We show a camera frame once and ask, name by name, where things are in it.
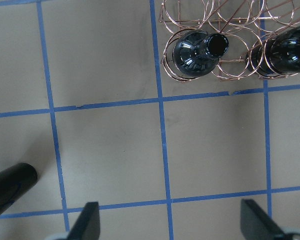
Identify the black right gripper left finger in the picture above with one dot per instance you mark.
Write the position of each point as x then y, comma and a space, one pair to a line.
87, 225

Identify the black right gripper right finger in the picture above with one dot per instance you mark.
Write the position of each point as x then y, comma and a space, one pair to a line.
255, 224

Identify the dark wine bottle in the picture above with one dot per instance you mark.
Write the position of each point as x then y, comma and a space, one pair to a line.
198, 52
15, 181
279, 55

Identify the copper wire bottle basket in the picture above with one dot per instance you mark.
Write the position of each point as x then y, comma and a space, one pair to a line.
246, 25

